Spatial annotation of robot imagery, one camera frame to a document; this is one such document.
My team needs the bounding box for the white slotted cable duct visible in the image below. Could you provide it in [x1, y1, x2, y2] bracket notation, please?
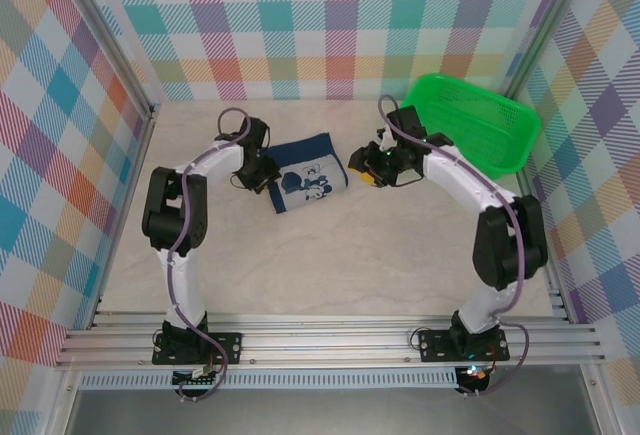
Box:
[78, 372, 459, 390]

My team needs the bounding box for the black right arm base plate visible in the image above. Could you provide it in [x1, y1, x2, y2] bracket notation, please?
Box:
[417, 328, 511, 364]

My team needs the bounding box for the grey metal panel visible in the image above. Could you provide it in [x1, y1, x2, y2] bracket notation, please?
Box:
[64, 387, 601, 435]

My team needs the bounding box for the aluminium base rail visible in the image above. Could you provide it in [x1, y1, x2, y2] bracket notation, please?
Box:
[54, 314, 609, 369]

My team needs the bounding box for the aluminium corner post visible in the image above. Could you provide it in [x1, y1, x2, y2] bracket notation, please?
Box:
[502, 0, 599, 101]
[49, 0, 164, 119]

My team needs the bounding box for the dark blue printed t-shirt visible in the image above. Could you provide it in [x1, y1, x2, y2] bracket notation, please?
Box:
[263, 132, 351, 215]

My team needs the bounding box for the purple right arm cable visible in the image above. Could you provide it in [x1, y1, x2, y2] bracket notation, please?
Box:
[377, 95, 532, 397]

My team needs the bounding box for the green plastic basket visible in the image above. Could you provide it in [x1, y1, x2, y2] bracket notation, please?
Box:
[399, 72, 542, 181]

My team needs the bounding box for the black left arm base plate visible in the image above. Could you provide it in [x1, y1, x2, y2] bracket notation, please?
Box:
[152, 330, 244, 367]

